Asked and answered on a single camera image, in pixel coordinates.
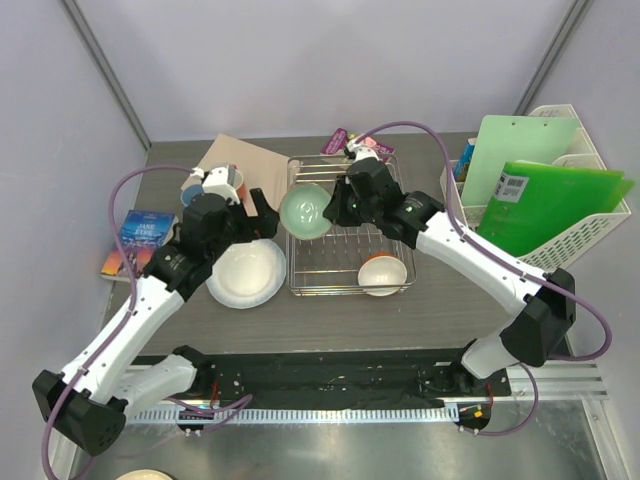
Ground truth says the green ceramic bowl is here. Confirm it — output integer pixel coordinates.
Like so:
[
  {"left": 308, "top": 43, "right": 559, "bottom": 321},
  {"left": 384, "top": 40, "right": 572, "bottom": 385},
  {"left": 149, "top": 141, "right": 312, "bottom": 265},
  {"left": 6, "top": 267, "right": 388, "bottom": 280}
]
[{"left": 279, "top": 183, "right": 332, "bottom": 240}]

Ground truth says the blue plastic cup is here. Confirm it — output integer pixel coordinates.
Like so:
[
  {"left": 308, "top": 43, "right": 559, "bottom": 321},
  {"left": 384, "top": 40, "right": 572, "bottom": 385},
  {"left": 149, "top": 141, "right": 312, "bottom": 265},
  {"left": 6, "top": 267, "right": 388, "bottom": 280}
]
[{"left": 180, "top": 184, "right": 204, "bottom": 207}]

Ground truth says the orange ceramic mug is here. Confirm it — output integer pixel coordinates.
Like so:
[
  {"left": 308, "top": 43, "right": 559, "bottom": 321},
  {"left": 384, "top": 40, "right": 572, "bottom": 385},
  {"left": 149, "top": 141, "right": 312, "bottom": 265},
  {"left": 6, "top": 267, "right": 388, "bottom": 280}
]
[{"left": 233, "top": 165, "right": 247, "bottom": 202}]

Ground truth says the metal wire dish rack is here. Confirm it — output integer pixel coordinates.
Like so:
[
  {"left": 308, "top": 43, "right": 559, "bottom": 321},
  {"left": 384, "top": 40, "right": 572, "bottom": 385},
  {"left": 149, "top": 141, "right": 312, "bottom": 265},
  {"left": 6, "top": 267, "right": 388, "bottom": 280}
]
[{"left": 286, "top": 155, "right": 417, "bottom": 296}]

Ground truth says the orange white ceramic bowl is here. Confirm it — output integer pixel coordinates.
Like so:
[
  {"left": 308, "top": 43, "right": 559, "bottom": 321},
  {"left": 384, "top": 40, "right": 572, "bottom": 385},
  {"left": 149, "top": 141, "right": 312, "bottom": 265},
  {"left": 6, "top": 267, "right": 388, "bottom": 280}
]
[{"left": 357, "top": 253, "right": 408, "bottom": 297}]

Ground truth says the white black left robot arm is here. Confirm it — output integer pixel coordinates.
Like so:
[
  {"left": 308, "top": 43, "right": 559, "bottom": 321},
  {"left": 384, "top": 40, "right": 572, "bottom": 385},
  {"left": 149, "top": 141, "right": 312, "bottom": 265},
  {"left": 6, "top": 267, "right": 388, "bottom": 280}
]
[{"left": 32, "top": 188, "right": 279, "bottom": 456}]

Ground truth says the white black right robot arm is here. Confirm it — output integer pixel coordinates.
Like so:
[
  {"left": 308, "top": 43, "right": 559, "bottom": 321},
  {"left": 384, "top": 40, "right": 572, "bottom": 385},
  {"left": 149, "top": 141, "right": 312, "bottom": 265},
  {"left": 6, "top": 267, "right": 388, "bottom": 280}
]
[{"left": 323, "top": 157, "right": 575, "bottom": 395}]

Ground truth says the pink cube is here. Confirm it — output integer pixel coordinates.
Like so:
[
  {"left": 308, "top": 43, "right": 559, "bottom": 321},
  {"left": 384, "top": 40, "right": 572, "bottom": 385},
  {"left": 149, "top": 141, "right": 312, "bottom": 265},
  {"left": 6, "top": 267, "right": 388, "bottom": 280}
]
[{"left": 360, "top": 137, "right": 377, "bottom": 149}]

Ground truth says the purple paperback book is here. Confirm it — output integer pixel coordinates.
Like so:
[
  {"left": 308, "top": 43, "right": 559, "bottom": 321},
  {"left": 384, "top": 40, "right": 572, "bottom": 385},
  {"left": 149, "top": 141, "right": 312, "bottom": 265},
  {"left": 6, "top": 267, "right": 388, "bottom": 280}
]
[{"left": 321, "top": 128, "right": 395, "bottom": 164}]

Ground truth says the blue Jane Eyre book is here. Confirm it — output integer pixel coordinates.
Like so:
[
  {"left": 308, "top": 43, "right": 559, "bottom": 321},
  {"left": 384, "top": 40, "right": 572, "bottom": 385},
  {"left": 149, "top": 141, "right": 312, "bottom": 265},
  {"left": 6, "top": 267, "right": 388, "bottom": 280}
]
[{"left": 101, "top": 210, "right": 178, "bottom": 282}]

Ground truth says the blue white carton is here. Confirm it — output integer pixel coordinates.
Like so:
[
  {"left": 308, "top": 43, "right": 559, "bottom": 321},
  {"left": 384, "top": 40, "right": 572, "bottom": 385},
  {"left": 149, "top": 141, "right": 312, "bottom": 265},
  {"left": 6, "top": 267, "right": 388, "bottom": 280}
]
[{"left": 453, "top": 138, "right": 477, "bottom": 182}]

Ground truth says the light green clipboard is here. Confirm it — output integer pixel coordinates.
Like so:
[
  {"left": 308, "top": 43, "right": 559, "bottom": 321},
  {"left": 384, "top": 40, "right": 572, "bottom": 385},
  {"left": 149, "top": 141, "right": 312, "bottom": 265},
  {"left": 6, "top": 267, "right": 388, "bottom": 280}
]
[{"left": 461, "top": 115, "right": 580, "bottom": 206}]

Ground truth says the bright green plastic folder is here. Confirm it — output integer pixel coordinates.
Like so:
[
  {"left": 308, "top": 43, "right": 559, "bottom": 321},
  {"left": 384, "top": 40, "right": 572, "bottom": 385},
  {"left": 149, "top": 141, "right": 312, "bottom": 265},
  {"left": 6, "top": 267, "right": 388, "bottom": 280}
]
[{"left": 476, "top": 160, "right": 635, "bottom": 257}]

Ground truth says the cream round plate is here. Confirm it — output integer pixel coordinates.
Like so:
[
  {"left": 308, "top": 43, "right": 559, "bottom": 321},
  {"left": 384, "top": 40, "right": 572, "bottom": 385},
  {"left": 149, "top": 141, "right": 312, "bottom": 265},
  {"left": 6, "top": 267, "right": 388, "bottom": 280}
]
[{"left": 116, "top": 469, "right": 172, "bottom": 480}]

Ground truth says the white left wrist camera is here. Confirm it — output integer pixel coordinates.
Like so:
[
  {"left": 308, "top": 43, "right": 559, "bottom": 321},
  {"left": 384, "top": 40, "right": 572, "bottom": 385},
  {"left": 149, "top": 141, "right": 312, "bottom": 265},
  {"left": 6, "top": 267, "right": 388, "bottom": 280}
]
[{"left": 190, "top": 164, "right": 241, "bottom": 204}]

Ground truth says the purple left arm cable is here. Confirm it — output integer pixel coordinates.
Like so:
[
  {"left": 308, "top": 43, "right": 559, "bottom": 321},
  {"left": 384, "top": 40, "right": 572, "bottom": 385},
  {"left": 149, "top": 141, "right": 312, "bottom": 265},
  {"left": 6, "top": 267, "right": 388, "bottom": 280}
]
[{"left": 40, "top": 165, "right": 254, "bottom": 480}]

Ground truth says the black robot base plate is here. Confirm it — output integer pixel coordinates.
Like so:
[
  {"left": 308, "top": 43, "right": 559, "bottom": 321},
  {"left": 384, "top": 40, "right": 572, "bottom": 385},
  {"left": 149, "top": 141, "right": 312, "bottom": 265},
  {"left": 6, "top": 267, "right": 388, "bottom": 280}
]
[{"left": 172, "top": 348, "right": 511, "bottom": 410}]

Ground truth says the white slotted cable duct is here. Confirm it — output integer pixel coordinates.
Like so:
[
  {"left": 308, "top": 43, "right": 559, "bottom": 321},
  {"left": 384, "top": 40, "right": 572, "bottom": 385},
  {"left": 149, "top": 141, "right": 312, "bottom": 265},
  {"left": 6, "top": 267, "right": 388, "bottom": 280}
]
[{"left": 129, "top": 404, "right": 459, "bottom": 426}]

